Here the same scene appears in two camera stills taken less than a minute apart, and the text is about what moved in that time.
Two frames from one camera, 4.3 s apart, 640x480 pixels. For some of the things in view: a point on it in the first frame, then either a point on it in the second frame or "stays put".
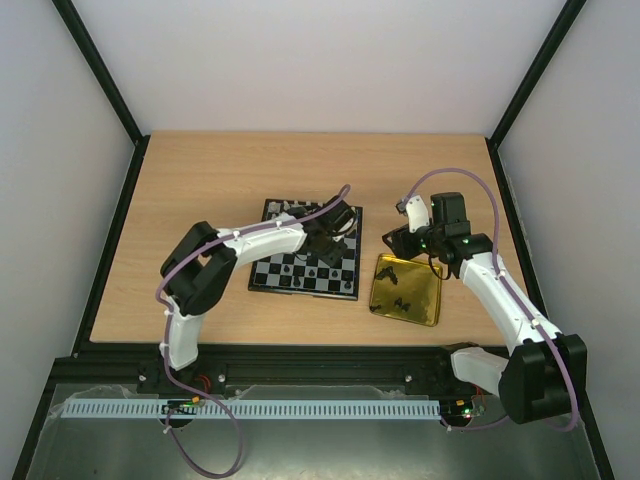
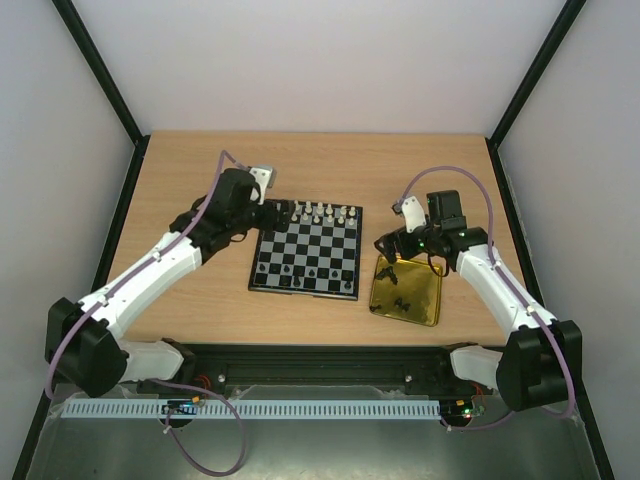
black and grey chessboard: (296, 274) stays put
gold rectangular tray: (407, 290) stays put
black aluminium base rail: (133, 371) stays put
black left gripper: (332, 259) → (282, 225)
